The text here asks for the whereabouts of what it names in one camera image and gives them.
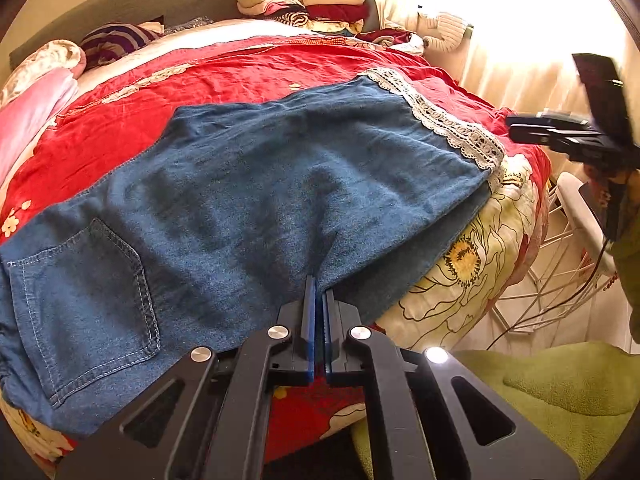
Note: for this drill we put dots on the pink blanket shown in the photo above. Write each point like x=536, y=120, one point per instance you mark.
x=35, y=105

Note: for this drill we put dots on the cream floral blanket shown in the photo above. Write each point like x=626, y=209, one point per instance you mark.
x=45, y=57

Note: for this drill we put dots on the grey patterned pillow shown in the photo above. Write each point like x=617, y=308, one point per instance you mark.
x=190, y=23

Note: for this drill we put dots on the dark red garment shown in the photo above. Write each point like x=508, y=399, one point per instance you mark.
x=390, y=37

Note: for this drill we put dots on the white knit garment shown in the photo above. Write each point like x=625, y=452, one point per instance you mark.
x=445, y=30

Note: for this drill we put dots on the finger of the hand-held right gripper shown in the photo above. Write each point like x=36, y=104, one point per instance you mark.
x=535, y=135
x=545, y=120

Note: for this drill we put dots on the red floral quilt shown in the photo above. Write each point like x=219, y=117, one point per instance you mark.
x=125, y=125

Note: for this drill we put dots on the green fleece clothing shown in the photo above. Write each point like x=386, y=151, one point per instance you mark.
x=550, y=400

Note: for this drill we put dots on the cream curtain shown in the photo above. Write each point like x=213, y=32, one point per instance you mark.
x=525, y=35

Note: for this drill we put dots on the cream bed sheet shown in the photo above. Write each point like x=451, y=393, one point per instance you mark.
x=200, y=35

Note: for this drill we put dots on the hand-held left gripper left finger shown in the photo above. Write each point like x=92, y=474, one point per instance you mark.
x=311, y=310

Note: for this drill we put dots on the pile of folded clothes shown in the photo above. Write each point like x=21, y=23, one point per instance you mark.
x=325, y=5

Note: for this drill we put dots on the purple striped pillow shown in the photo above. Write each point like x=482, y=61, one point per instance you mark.
x=115, y=40

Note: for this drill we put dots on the blue denim pants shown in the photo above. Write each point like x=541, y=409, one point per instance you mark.
x=250, y=185

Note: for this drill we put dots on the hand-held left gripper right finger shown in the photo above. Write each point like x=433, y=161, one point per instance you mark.
x=327, y=320

